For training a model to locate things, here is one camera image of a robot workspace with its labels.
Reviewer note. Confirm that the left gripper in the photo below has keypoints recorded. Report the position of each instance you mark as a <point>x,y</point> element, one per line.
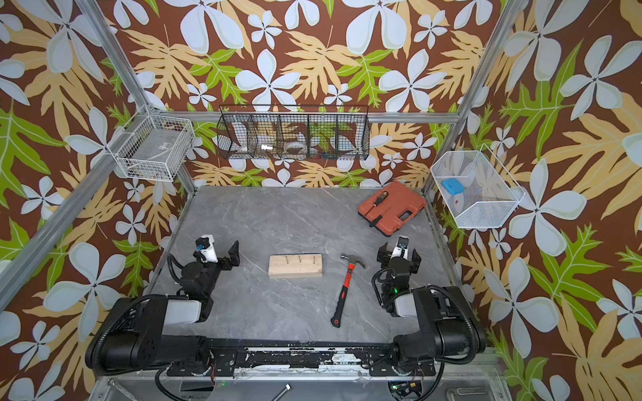
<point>225,261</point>

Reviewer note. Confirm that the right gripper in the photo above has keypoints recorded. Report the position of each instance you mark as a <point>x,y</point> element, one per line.
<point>396,261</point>

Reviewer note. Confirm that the wooden block with nails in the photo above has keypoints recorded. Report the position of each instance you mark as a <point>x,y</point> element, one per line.
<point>296,266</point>

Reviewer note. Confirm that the red black claw hammer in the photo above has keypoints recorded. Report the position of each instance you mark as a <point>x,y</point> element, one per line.
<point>353,261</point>

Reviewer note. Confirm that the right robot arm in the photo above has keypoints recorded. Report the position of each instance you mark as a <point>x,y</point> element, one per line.
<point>447,331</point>

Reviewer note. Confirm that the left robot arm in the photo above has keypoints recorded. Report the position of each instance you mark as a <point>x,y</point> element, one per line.
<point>132,339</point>

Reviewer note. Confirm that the red plastic tool case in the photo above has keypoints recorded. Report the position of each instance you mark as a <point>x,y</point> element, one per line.
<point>401,205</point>

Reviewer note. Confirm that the yellow black screwdriver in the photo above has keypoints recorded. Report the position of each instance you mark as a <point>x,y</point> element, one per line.
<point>381,198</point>

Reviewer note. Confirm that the blue object in basket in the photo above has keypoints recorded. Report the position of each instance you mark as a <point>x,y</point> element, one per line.
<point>453,186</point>

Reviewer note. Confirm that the white mesh basket right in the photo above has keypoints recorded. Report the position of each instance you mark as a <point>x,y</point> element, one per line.
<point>491,193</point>

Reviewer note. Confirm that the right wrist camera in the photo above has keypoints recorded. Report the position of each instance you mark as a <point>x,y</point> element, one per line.
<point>401,248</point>

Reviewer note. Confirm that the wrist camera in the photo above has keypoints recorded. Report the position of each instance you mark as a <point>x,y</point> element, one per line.
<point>205,251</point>
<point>401,248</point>

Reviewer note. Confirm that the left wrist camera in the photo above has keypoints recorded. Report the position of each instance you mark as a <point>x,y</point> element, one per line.
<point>205,251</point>

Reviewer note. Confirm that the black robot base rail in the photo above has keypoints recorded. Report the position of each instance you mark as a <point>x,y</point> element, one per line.
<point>245,358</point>

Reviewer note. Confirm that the white wire basket left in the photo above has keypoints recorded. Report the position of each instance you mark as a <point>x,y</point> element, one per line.
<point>152,145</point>

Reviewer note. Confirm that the black wire basket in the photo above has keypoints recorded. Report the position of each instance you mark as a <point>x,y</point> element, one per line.
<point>295,132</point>

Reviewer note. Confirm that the aluminium frame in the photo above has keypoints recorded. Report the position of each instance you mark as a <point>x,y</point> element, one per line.
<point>99,118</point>

